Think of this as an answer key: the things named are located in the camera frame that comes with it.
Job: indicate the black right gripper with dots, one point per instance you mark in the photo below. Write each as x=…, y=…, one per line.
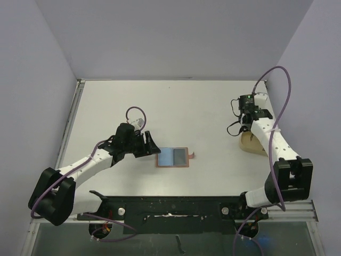
x=244, y=127

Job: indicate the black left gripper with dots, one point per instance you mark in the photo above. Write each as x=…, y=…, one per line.
x=148, y=148

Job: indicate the brown leather card holder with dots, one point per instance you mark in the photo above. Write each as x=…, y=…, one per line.
x=164, y=159

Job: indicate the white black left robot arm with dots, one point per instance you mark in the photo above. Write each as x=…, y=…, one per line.
x=54, y=197

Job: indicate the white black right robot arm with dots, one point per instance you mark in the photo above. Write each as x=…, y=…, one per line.
x=290, y=175

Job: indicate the beige oval tray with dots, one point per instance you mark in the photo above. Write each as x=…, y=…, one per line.
x=249, y=143

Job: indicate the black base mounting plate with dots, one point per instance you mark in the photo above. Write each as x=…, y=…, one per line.
x=177, y=214

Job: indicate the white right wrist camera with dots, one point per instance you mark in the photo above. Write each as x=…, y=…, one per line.
x=261, y=99

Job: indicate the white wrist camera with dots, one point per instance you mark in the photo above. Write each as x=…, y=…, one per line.
x=138, y=123
x=261, y=99

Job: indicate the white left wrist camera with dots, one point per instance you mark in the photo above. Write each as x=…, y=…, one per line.
x=138, y=123

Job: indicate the aluminium left side rail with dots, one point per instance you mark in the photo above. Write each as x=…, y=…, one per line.
x=70, y=121

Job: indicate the aluminium rail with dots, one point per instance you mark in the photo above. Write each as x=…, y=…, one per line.
x=70, y=121
x=301, y=211

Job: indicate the aluminium front rail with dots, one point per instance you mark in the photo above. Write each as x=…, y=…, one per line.
x=301, y=211

